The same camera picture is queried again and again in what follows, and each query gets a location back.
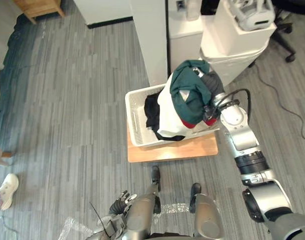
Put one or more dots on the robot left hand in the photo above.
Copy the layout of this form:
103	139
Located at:
121	202

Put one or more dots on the tall white cabinet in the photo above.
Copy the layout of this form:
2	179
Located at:
150	37

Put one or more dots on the robot left leg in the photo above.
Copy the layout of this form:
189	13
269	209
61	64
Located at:
142	215

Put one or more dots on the black office chair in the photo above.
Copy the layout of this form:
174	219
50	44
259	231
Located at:
285	27

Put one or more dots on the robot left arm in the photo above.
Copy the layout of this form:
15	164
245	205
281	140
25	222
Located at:
112	225

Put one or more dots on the clear plastic bottle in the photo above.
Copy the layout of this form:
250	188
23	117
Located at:
192	10

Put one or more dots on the white side cabinet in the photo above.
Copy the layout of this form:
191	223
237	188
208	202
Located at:
182	42

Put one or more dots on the white robot head unit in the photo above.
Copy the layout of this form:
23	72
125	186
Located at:
252	15

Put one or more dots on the clear plastic wrap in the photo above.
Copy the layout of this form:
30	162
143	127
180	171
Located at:
175	208
76	227

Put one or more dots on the grey bed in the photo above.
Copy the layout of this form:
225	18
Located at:
0	37

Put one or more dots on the dark green cloth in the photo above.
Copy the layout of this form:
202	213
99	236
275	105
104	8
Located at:
187	85

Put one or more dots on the red cloth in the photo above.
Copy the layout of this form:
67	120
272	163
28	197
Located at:
187	124

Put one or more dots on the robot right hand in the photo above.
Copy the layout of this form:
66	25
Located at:
213	83

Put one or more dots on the white cloth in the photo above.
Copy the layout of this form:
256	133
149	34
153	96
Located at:
168	112

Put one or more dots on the robot leg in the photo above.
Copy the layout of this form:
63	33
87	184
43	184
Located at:
142	215
207	217

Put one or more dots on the black cloth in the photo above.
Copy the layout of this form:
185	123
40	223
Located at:
152	112

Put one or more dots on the white box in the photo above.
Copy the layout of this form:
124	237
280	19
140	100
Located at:
232	35

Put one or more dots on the robot right leg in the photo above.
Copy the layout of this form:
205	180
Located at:
207	217

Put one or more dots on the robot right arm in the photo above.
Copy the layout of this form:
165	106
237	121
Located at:
242	140

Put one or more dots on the white plastic laundry basket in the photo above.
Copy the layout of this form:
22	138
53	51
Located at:
135	120

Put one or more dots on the wooden furniture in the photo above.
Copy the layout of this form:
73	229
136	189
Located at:
40	8

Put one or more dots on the white lidded bin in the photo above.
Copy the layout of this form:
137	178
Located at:
230	62

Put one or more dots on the person's foot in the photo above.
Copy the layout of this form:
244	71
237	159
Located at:
6	191

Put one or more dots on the low wooden table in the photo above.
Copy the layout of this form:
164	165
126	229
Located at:
172	152

